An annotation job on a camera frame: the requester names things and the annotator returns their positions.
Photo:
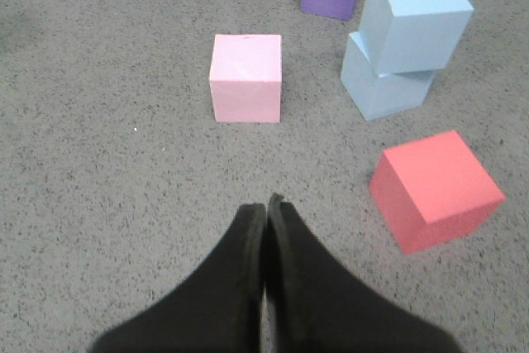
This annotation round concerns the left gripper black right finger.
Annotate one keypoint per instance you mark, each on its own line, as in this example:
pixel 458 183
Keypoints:
pixel 319 306

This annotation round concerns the red textured foam cube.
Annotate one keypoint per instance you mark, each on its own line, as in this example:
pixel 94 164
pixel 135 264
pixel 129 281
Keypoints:
pixel 433 190

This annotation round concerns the light blue foam cube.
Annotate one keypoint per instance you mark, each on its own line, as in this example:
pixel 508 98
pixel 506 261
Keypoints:
pixel 380 95
pixel 403 36

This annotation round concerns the pink foam cube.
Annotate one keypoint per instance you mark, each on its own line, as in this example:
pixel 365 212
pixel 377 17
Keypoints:
pixel 246 78

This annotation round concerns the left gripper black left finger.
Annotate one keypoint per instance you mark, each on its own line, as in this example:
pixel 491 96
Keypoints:
pixel 216 309

